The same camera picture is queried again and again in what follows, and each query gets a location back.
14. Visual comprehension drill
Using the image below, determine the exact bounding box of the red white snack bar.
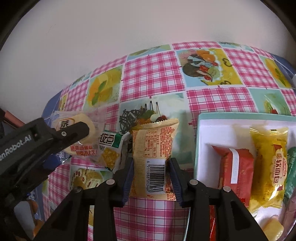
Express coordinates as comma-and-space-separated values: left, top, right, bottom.
211, 145, 255, 208

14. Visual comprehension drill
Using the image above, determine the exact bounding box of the checkered pink picture tablecloth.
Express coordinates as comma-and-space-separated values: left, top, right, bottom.
58, 42, 295, 169

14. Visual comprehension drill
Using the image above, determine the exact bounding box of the yellow transparent snack packet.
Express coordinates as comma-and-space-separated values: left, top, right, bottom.
248, 126, 288, 213

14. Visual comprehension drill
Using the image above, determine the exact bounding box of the orange-red patterned snack packet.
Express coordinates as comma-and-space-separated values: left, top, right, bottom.
209, 205, 216, 241

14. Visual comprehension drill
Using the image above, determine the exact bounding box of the green snack packet in tray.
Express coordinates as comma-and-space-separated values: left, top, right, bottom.
283, 147, 296, 206

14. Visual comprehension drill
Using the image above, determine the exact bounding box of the green yellow cracker packet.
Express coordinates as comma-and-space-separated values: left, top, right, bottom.
98, 131, 131, 174

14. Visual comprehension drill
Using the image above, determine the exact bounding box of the white tray teal rim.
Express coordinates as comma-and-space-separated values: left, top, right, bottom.
194, 113, 295, 226

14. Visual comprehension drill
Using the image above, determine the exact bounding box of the beige barcode snack packet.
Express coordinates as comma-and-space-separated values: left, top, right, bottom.
130, 118, 179, 201

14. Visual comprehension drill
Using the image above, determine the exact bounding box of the pink snack packet in tray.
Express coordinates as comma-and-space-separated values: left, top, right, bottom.
280, 196, 295, 240

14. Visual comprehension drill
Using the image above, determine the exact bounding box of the cream snack packet in tray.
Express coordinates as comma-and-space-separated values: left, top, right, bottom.
262, 215, 284, 241

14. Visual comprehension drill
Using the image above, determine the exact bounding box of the blue plaid cloth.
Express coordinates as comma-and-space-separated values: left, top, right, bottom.
42, 91, 62, 126

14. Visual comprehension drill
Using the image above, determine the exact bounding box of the round steamed cake packet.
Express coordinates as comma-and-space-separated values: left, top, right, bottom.
50, 108, 106, 162

